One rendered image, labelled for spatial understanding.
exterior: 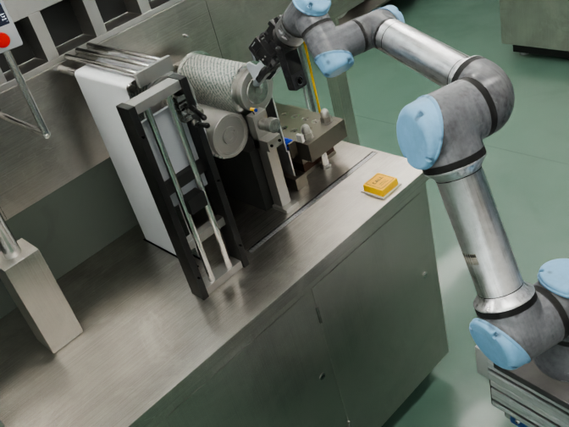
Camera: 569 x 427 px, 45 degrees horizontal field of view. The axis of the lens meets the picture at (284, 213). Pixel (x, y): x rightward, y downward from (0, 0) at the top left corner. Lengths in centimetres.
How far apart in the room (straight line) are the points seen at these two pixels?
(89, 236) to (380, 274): 85
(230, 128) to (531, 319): 91
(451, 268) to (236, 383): 152
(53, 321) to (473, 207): 104
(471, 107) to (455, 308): 171
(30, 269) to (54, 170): 36
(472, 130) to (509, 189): 225
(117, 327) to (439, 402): 124
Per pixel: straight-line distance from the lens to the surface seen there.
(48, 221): 199
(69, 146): 196
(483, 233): 128
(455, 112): 122
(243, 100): 183
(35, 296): 173
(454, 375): 263
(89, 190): 202
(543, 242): 315
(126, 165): 186
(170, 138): 160
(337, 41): 153
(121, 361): 170
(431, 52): 142
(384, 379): 228
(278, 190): 194
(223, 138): 182
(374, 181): 196
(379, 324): 213
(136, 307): 183
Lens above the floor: 199
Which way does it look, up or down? 34 degrees down
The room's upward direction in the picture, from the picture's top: 16 degrees counter-clockwise
